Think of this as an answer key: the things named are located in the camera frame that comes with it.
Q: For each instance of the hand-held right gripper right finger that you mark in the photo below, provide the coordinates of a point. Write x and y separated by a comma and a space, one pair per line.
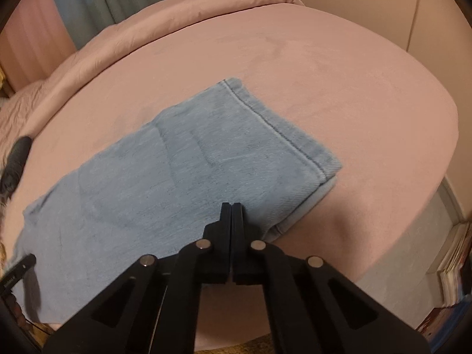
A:
237, 221

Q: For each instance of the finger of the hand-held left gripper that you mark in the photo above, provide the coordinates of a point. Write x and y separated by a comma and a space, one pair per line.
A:
18, 271

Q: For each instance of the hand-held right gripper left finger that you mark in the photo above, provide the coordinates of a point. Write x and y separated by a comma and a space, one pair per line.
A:
225, 221

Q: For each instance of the light blue denim pants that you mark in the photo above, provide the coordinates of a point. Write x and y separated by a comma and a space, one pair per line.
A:
166, 177

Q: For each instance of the dark grey folded cloth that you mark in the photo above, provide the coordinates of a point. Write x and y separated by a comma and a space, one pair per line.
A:
16, 155

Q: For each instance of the pink bed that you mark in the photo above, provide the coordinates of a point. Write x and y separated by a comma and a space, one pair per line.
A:
332, 99

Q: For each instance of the wrinkled pink bedspread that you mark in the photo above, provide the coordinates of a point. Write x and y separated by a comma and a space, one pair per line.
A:
18, 114

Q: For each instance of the pink duvet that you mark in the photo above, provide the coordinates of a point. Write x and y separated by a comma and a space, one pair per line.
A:
166, 18

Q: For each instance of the stack of books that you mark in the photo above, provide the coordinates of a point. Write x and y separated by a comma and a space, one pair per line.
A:
453, 265

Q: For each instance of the teal curtain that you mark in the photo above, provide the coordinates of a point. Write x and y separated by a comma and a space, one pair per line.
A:
99, 0

